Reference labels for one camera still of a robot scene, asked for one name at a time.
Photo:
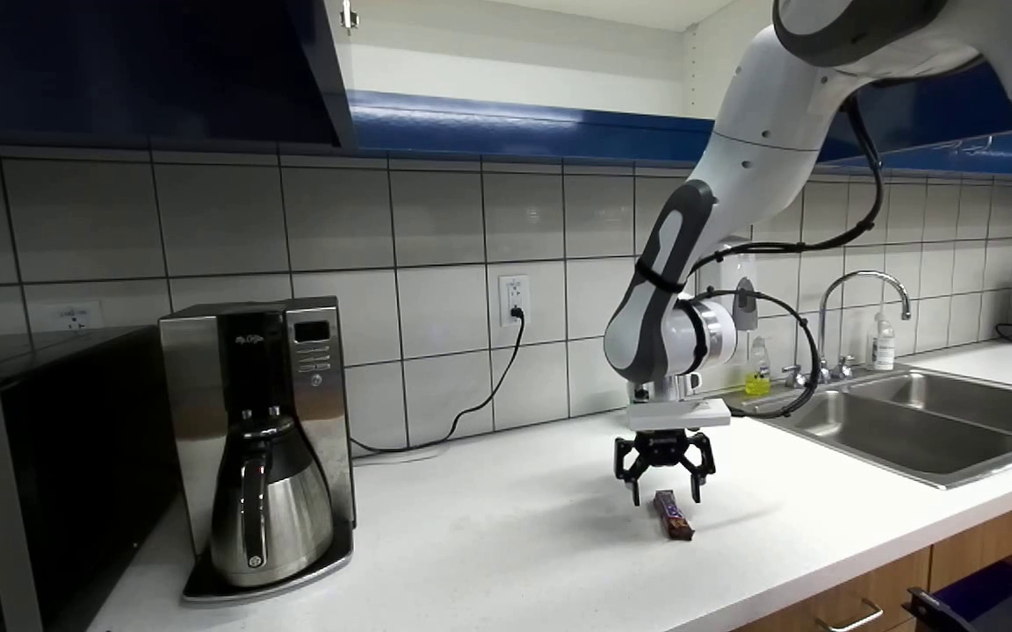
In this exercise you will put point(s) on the wooden lower cabinet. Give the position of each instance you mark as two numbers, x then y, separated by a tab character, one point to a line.
975	546

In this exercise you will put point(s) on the yellow dish soap bottle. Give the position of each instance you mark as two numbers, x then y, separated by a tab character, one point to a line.
754	382

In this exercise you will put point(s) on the blue cabinet door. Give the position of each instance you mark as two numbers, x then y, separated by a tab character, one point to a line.
121	64

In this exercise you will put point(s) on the stainless steel sink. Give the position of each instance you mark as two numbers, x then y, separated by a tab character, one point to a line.
928	427

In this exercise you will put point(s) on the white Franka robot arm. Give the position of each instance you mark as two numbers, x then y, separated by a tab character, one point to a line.
763	128

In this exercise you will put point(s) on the white wall soap dispenser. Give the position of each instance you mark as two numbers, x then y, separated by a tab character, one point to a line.
745	306

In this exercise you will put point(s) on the chrome gooseneck faucet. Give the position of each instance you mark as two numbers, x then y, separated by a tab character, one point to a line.
861	278

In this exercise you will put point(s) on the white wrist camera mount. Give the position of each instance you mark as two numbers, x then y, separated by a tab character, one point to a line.
675	414

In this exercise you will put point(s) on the white wall outlet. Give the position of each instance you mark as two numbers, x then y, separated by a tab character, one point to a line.
516	301
76	318

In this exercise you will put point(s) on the steel coffee carafe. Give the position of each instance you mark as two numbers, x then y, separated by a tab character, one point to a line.
272	503

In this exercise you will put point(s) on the black coffee maker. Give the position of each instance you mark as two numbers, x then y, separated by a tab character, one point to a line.
318	388

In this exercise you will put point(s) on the blue chair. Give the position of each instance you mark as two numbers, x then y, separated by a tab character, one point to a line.
1001	602

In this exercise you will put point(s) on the black microwave oven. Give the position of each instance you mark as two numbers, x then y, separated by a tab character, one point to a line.
61	492

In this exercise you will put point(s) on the white pump bottle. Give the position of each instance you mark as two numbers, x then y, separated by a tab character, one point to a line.
886	345

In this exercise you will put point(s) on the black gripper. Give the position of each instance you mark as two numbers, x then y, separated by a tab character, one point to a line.
666	443

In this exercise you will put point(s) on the blue upper cabinet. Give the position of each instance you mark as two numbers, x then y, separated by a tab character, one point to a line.
508	126

